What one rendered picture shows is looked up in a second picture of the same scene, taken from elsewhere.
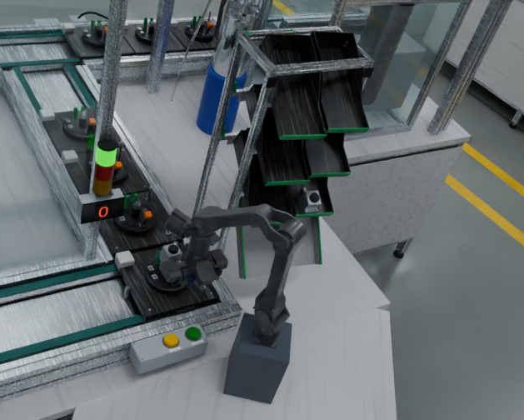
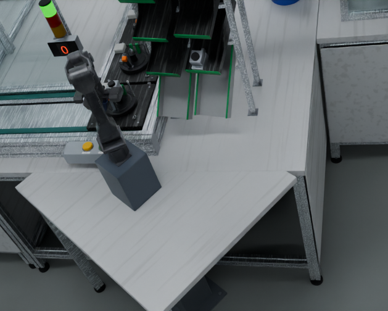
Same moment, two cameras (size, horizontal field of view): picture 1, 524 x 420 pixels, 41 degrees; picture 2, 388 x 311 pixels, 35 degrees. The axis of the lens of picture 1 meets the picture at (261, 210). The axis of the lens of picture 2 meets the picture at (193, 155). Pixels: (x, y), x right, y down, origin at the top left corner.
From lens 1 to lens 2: 1.87 m
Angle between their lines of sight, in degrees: 48
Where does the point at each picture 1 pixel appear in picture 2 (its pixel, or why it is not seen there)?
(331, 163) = (202, 27)
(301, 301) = (226, 149)
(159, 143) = not seen: hidden behind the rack
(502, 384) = not seen: outside the picture
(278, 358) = (113, 173)
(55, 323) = (49, 121)
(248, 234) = (173, 82)
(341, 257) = (296, 121)
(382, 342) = (263, 199)
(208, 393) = (104, 190)
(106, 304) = (84, 116)
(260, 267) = (178, 110)
